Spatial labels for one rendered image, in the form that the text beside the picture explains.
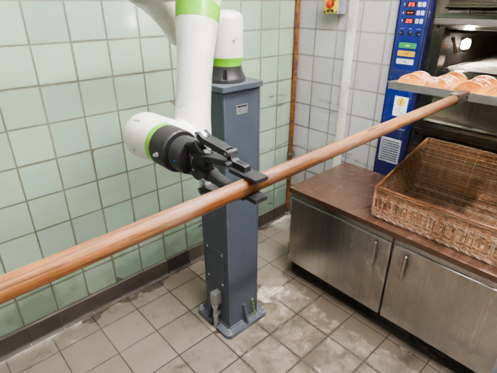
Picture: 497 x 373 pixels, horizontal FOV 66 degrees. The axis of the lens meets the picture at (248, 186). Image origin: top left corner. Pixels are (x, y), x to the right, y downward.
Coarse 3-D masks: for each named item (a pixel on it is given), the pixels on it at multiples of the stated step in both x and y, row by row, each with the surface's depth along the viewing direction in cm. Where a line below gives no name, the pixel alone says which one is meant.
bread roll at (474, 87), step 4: (460, 84) 131; (464, 84) 130; (468, 84) 129; (472, 84) 128; (476, 84) 128; (480, 84) 128; (456, 88) 132; (460, 88) 131; (464, 88) 129; (468, 88) 129; (472, 88) 128; (476, 88) 127; (480, 88) 127; (472, 92) 128; (476, 92) 127; (480, 92) 127; (484, 92) 127
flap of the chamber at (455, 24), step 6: (438, 18) 164; (444, 18) 162; (438, 24) 167; (444, 24) 164; (450, 24) 161; (456, 24) 159; (462, 24) 157; (468, 24) 156; (474, 24) 154; (480, 24) 153; (486, 24) 151; (492, 24) 150; (486, 30) 168; (492, 30) 165
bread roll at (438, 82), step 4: (428, 80) 139; (432, 80) 137; (436, 80) 136; (440, 80) 135; (444, 80) 135; (428, 84) 138; (432, 84) 137; (436, 84) 135; (440, 84) 135; (444, 84) 134; (448, 84) 134; (444, 88) 134; (448, 88) 134; (452, 88) 135
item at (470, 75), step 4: (444, 68) 186; (436, 72) 184; (440, 72) 183; (444, 72) 182; (448, 72) 180; (460, 72) 177; (464, 72) 177; (468, 72) 177; (472, 72) 177; (476, 72) 177; (436, 76) 185; (468, 76) 175; (472, 76) 174; (476, 76) 172; (492, 76) 168; (496, 76) 167; (468, 80) 175
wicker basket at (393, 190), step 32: (416, 160) 194; (448, 160) 187; (480, 160) 177; (384, 192) 169; (416, 192) 196; (448, 192) 188; (480, 192) 179; (416, 224) 162; (448, 224) 151; (480, 224) 142; (480, 256) 146
